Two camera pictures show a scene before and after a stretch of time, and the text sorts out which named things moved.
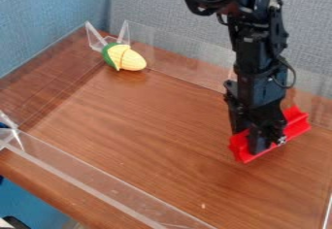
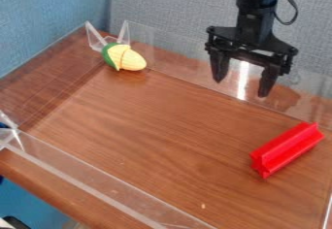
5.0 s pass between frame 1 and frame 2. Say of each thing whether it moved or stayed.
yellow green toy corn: stayed
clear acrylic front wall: stayed
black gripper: moved
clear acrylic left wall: stayed
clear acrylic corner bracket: stayed
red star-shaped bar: moved
